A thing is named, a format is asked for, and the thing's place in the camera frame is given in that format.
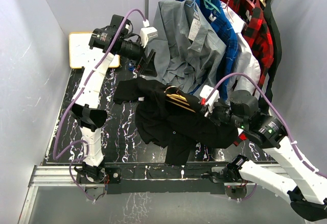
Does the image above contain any whiteboard with yellow frame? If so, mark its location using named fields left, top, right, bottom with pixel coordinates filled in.
left=68, top=32, right=105, bottom=69

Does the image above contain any blue plaid shirt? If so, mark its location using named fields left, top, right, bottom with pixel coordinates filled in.
left=175, top=0, right=240, bottom=102

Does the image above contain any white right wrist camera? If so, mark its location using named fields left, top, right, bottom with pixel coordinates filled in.
left=200, top=85, right=220, bottom=117

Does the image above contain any pink hanger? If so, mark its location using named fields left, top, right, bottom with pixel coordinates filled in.
left=223, top=0, right=241, bottom=23

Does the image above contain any red black plaid shirt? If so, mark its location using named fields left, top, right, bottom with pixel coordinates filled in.
left=220, top=0, right=275, bottom=147

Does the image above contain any black hanging jacket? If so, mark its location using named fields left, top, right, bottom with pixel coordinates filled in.
left=235, top=0, right=283, bottom=115

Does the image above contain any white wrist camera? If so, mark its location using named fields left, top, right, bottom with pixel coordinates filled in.
left=200, top=85, right=220, bottom=117
left=140, top=19, right=158, bottom=48

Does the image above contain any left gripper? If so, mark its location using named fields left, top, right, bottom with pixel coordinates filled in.
left=116, top=37, right=157, bottom=77

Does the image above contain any blue stapler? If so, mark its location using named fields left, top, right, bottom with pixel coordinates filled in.
left=128, top=61, right=137, bottom=72

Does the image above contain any white shirt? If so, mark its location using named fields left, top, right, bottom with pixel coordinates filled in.
left=220, top=2, right=261, bottom=96

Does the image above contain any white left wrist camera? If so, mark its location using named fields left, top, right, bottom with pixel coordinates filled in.
left=140, top=19, right=158, bottom=48

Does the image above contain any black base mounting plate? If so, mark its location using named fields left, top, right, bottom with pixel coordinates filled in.
left=76, top=161, right=259, bottom=196

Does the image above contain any grey shirt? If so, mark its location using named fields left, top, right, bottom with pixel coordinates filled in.
left=148, top=0, right=226, bottom=96

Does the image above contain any aluminium frame rail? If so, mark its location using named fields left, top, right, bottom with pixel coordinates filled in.
left=19, top=166, right=304, bottom=223

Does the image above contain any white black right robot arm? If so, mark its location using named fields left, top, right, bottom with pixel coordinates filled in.
left=201, top=90, right=326, bottom=222

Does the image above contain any teal hanger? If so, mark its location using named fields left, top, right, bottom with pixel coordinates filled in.
left=203, top=0, right=221, bottom=14

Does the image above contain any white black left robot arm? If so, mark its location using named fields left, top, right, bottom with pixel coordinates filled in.
left=69, top=15, right=158, bottom=183

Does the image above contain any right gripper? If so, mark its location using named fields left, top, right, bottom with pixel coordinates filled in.
left=199, top=98, right=247, bottom=130

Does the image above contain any yellow clothes hanger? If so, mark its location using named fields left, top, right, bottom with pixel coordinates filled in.
left=164, top=86, right=196, bottom=113

